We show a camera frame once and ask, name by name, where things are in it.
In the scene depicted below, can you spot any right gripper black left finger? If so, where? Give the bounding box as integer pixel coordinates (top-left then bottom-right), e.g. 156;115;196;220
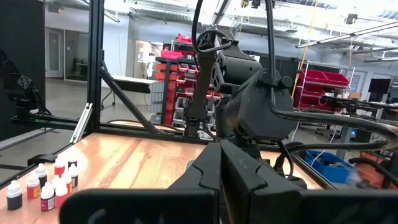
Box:
58;141;222;224

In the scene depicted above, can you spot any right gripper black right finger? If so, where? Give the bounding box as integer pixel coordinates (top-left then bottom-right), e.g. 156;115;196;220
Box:
220;139;398;224

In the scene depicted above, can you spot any small dark green dropper bottle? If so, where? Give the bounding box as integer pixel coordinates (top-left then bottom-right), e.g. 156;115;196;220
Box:
6;180;24;211

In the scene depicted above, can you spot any blue plastic storage bin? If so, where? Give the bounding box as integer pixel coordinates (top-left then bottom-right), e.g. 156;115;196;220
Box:
303;149;356;184

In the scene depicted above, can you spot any orange shop vacuum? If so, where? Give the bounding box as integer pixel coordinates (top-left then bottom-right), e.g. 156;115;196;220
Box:
348;151;398;190

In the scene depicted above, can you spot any small dark bottle red label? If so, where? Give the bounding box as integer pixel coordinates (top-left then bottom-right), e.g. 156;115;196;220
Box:
40;182;56;212

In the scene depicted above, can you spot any small purple dropper bottle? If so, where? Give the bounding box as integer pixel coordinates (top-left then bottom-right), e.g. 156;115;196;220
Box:
34;163;49;188

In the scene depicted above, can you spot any strip light fixture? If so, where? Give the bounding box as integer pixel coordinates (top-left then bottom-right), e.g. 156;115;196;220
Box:
294;21;398;50

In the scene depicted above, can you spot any white folding table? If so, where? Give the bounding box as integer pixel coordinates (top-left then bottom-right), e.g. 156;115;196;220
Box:
99;73;159;110

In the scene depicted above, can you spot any large black panel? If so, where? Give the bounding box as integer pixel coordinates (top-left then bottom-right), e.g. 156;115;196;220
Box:
0;0;47;142

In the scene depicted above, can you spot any wire shelf with red bins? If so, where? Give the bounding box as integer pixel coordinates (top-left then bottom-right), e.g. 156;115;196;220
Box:
292;60;356;113

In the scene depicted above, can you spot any yellow hanging cable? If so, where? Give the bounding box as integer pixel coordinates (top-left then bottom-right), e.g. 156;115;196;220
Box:
290;0;320;99

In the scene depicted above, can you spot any thick black cable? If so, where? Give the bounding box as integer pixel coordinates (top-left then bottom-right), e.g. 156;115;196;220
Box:
264;0;398;153

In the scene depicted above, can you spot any silver aluminium bracket strip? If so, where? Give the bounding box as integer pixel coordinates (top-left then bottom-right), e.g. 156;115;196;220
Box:
69;102;94;144

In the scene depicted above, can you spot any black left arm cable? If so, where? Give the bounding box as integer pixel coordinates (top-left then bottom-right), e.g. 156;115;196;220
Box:
191;0;234;55

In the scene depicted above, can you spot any black frame clip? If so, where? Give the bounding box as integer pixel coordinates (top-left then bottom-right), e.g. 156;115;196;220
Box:
27;154;58;167

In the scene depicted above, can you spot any black aluminium table frame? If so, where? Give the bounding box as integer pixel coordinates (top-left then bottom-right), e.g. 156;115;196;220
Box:
0;0;336;190

